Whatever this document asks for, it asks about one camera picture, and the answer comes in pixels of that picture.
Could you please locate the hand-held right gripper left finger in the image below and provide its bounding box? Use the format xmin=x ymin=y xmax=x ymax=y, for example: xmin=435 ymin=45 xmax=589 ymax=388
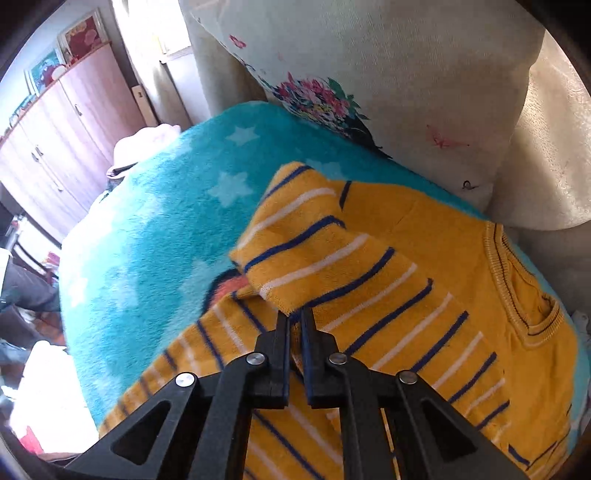
xmin=62 ymin=313 xmax=291 ymax=480

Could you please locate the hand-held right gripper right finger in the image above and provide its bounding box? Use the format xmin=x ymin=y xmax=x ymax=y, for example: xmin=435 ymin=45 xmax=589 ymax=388
xmin=301 ymin=308 xmax=530 ymax=480

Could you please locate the yellow striped knit sweater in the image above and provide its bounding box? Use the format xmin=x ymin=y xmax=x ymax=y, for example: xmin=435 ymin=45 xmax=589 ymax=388
xmin=98 ymin=161 xmax=580 ymax=480

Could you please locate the teal star fleece blanket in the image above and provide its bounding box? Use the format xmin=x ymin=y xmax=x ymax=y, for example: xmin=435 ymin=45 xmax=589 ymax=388
xmin=58 ymin=100 xmax=587 ymax=467

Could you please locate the white cloth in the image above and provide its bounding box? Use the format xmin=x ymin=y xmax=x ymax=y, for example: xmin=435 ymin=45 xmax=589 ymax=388
xmin=8 ymin=340 xmax=99 ymax=455

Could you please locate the white hat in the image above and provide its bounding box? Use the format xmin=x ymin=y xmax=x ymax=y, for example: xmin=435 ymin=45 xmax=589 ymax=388
xmin=106 ymin=124 xmax=182 ymax=181

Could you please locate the dark grey cloth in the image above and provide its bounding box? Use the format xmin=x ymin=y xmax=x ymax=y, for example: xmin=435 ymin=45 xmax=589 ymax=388
xmin=0 ymin=261 xmax=62 ymax=321

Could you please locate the light wooden board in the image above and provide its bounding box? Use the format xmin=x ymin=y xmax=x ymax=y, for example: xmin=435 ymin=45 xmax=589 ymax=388
xmin=131 ymin=84 xmax=158 ymax=128

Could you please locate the cream floral pillow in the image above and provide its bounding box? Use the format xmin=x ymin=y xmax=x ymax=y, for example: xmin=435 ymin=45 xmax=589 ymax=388
xmin=178 ymin=0 xmax=548 ymax=210

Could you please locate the wooden wardrobe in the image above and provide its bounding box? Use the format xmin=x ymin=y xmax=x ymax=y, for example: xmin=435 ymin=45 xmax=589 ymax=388
xmin=0 ymin=41 xmax=158 ymax=245

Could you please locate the sheer window curtain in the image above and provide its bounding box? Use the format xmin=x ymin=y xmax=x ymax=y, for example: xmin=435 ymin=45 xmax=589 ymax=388
xmin=111 ymin=0 xmax=194 ymax=127

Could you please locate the blue framed picture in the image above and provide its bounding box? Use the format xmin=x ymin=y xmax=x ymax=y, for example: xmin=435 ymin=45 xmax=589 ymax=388
xmin=25 ymin=46 xmax=66 ymax=96

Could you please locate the red framed picture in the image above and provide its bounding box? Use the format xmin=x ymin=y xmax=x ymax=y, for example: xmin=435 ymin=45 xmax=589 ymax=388
xmin=58 ymin=9 xmax=112 ymax=63

